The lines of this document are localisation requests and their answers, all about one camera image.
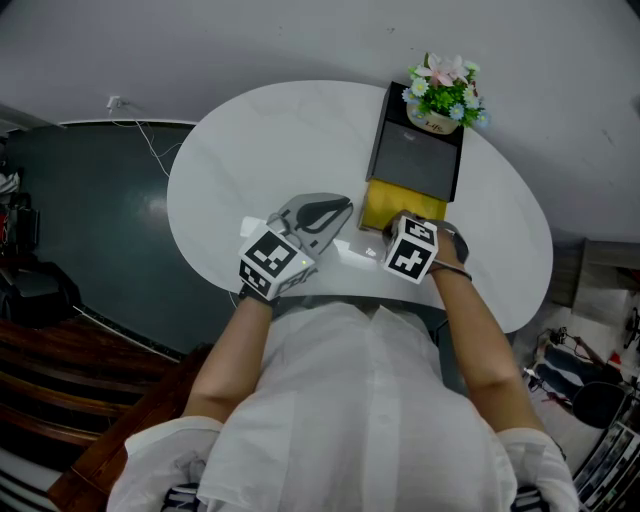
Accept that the person's left forearm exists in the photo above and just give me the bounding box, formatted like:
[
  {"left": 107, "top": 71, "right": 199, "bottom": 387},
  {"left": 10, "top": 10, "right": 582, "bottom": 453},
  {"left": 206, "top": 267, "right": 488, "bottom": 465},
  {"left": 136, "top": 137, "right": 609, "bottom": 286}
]
[{"left": 182, "top": 297, "right": 275, "bottom": 426}]

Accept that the black bag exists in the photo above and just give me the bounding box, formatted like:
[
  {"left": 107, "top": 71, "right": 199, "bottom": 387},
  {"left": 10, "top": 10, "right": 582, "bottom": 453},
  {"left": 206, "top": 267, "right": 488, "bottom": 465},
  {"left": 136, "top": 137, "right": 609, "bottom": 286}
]
[{"left": 0, "top": 259, "right": 82, "bottom": 327}]

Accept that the potted flower plant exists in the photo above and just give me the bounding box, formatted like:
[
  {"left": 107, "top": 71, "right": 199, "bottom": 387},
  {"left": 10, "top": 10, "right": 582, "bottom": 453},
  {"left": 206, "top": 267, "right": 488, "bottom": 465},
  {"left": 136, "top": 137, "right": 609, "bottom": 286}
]
[{"left": 401, "top": 52, "right": 491, "bottom": 136}]

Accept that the grey shelf unit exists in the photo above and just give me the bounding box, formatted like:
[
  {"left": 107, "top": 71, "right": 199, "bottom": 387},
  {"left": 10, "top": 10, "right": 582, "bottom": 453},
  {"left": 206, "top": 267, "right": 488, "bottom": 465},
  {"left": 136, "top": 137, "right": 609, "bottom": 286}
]
[{"left": 549, "top": 238, "right": 640, "bottom": 312}]

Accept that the thin black bracelet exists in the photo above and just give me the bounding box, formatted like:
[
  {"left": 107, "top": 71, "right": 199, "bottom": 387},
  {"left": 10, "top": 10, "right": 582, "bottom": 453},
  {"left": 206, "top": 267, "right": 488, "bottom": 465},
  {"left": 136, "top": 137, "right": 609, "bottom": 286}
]
[{"left": 429, "top": 261, "right": 474, "bottom": 282}]

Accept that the person's right hand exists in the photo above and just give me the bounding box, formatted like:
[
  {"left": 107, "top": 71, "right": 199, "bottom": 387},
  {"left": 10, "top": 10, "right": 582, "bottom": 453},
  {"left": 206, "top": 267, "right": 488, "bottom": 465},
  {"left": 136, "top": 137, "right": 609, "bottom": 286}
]
[{"left": 433, "top": 237, "right": 467, "bottom": 270}]

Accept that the black wrist strap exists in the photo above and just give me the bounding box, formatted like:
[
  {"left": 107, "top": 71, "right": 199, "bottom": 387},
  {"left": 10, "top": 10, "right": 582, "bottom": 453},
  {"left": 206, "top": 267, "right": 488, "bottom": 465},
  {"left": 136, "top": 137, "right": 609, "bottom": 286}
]
[{"left": 237, "top": 282, "right": 281, "bottom": 303}]

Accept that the pile of clutter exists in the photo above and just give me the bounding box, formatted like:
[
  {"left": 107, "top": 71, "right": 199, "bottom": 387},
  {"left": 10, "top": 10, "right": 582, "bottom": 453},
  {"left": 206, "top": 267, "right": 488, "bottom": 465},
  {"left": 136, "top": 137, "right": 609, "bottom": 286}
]
[{"left": 0, "top": 169, "right": 41, "bottom": 251}]

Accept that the person's right forearm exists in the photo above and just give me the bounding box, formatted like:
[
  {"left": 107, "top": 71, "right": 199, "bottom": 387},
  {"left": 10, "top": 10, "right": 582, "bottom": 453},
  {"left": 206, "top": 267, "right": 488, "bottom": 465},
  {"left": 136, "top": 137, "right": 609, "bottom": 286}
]
[{"left": 429, "top": 267, "right": 546, "bottom": 434}]

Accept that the white kidney-shaped table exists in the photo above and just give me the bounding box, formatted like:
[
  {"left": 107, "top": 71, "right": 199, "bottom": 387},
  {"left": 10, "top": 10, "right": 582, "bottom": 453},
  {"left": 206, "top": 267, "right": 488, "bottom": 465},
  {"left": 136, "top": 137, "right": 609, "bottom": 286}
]
[{"left": 166, "top": 79, "right": 555, "bottom": 335}]

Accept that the black round device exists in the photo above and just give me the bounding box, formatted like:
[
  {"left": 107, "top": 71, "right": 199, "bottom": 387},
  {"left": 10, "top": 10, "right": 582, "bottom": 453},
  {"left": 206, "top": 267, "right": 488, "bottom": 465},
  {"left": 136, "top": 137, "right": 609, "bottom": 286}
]
[{"left": 524, "top": 324, "right": 640, "bottom": 432}]

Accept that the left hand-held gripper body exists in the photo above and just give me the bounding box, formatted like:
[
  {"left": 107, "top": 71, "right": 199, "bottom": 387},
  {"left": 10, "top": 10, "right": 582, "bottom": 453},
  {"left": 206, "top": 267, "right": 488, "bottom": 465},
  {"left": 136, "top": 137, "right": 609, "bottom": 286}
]
[{"left": 237, "top": 214, "right": 318, "bottom": 302}]

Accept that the yellow small drawer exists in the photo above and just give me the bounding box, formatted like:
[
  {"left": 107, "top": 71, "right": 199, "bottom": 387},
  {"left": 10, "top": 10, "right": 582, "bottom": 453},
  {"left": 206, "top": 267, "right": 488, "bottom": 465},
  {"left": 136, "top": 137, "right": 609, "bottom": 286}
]
[{"left": 357, "top": 178, "right": 448, "bottom": 234}]

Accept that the person's white shirt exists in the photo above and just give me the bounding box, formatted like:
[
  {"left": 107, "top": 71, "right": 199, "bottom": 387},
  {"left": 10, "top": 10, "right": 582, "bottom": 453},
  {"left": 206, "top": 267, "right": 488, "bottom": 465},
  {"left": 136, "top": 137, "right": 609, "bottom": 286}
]
[{"left": 107, "top": 299, "right": 581, "bottom": 512}]

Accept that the black drawer cabinet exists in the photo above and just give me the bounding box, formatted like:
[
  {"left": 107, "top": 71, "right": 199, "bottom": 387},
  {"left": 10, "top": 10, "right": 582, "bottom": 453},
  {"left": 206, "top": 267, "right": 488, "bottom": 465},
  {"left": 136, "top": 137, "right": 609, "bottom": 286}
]
[{"left": 365, "top": 81, "right": 465, "bottom": 204}]

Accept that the white cable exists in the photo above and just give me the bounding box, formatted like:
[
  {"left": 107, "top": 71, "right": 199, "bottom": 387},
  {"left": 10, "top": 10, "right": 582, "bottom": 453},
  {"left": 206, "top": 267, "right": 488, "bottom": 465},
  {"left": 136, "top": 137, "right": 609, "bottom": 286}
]
[{"left": 110, "top": 104, "right": 187, "bottom": 179}]

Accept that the dark wooden furniture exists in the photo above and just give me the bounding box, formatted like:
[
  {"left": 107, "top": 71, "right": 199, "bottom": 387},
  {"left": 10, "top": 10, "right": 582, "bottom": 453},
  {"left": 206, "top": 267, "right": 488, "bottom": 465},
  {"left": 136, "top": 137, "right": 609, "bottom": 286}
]
[{"left": 0, "top": 314, "right": 217, "bottom": 512}]

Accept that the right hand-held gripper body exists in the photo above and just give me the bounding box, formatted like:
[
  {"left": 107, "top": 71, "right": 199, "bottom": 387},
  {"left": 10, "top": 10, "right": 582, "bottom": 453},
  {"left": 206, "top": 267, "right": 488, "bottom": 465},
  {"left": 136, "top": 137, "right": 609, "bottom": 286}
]
[{"left": 382, "top": 214, "right": 472, "bottom": 286}]

